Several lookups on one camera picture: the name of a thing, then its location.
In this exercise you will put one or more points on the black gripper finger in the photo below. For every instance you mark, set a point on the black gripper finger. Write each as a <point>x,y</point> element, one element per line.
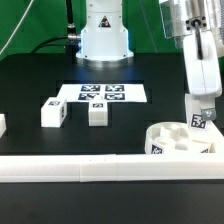
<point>209,114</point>

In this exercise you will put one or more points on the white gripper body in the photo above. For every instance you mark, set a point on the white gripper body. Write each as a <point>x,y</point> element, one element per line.
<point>203,75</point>

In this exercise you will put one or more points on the white round stool seat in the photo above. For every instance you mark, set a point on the white round stool seat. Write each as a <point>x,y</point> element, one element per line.
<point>173,138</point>

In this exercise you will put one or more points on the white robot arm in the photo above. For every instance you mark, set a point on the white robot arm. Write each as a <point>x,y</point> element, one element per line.
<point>115,30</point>

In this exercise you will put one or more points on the white marker sheet with tags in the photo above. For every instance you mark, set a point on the white marker sheet with tags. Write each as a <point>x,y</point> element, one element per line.
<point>109,92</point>

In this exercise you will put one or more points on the white U-shaped fence wall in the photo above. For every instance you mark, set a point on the white U-shaped fence wall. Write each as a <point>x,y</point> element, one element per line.
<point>113,167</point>

